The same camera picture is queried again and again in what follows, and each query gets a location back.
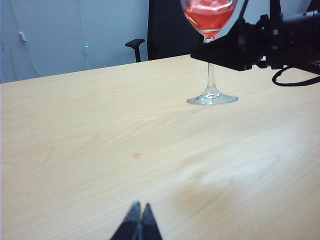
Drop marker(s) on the small red table spot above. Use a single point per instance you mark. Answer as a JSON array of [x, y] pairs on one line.
[[137, 155]]

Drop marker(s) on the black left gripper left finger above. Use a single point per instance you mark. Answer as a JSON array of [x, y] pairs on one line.
[[127, 225]]

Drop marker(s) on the clear goblet with red liquid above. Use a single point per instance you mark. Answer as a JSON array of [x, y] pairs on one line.
[[210, 17]]

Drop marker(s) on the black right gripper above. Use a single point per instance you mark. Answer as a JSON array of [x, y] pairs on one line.
[[257, 42]]

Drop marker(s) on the black office chair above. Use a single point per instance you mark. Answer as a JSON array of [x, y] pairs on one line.
[[170, 30]]

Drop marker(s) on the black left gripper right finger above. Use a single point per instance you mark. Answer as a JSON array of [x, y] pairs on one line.
[[150, 225]]

